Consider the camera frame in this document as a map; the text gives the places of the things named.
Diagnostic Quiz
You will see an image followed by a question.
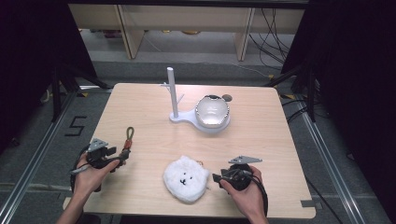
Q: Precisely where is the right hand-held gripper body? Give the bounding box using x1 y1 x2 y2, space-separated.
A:
220 155 263 191

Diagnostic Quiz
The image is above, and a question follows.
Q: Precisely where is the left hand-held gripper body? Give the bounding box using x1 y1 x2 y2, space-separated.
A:
86 138 110 170

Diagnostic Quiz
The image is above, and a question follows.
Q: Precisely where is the white fluffy bear-face pouch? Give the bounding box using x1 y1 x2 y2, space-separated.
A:
162 155 211 205

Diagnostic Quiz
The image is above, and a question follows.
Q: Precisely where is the white bowl with silver rim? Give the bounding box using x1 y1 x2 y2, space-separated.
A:
194 94 231 130

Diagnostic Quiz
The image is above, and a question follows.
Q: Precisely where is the white stand with post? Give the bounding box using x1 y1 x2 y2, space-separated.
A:
160 66 233 135

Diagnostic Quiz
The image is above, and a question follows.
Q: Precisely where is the person's right hand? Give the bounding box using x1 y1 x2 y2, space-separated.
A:
219 165 266 217

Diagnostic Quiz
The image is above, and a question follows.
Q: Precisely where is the person's left hand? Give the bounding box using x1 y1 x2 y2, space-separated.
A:
73 156 121 201

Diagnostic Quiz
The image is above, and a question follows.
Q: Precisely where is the black metal stand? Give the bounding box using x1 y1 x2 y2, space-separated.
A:
264 61 318 123
50 64 110 123

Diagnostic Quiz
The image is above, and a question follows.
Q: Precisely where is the grey tape strip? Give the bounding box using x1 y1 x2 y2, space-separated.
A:
300 199 324 210

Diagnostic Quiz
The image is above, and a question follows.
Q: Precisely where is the light wooden desk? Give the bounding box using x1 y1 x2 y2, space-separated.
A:
68 3 306 62

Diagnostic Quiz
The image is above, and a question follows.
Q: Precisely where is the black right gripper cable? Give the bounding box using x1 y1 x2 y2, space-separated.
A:
246 170 270 218

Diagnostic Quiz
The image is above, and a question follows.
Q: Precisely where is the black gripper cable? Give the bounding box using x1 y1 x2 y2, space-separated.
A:
69 145 92 194
246 170 270 218

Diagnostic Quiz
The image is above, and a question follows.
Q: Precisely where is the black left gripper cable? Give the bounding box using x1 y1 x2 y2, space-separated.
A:
69 145 92 194

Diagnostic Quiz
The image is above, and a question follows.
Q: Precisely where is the aluminium floor rail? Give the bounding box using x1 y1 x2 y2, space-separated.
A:
298 102 373 224
0 90 79 224

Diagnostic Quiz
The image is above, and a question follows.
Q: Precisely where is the white floor cable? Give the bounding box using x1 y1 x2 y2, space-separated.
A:
231 62 276 79

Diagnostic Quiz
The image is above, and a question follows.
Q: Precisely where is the bundle of black cables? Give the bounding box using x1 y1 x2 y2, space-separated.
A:
247 8 297 71

